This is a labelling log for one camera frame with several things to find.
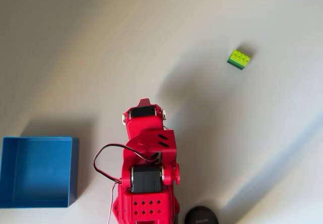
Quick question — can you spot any green yellow toy brick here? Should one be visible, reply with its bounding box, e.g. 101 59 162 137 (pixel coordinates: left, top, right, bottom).
227 48 251 71

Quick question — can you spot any black red servo cable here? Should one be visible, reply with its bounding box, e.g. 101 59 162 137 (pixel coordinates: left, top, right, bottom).
107 182 119 224
93 143 162 184

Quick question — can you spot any blue box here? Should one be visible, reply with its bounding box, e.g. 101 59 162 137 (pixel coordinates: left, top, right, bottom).
0 136 79 209

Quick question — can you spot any black round object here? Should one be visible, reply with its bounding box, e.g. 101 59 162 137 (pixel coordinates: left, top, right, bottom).
184 205 220 224

